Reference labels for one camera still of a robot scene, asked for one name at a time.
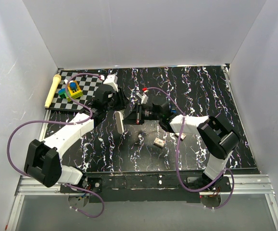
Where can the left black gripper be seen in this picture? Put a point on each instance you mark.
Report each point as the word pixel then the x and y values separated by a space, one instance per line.
pixel 122 101

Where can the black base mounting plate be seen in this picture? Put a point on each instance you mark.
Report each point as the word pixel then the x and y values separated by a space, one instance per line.
pixel 158 186

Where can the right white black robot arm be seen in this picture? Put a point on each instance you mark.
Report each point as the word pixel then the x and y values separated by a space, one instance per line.
pixel 218 135

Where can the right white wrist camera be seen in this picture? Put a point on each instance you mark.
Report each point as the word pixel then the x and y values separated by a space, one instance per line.
pixel 143 97

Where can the aluminium frame rail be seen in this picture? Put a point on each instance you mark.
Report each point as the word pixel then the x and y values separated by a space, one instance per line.
pixel 33 204

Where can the staple box near centre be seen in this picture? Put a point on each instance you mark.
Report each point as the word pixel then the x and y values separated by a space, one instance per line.
pixel 159 142

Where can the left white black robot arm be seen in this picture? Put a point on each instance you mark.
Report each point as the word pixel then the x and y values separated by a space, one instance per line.
pixel 43 160

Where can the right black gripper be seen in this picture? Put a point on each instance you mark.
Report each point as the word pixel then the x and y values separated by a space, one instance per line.
pixel 135 117

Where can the colourful toy block assembly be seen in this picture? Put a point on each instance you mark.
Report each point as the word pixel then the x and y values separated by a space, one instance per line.
pixel 73 90

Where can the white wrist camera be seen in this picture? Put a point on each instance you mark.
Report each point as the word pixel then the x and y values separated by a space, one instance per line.
pixel 143 97
pixel 111 80

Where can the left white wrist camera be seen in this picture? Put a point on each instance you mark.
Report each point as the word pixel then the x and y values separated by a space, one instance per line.
pixel 111 80

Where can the staple box right one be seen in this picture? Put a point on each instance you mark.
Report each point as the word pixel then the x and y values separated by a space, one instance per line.
pixel 182 136

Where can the black white checkerboard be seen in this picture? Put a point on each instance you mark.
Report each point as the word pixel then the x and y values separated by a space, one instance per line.
pixel 88 85

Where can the white cream stapler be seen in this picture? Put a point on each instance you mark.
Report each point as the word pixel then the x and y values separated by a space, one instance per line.
pixel 119 117

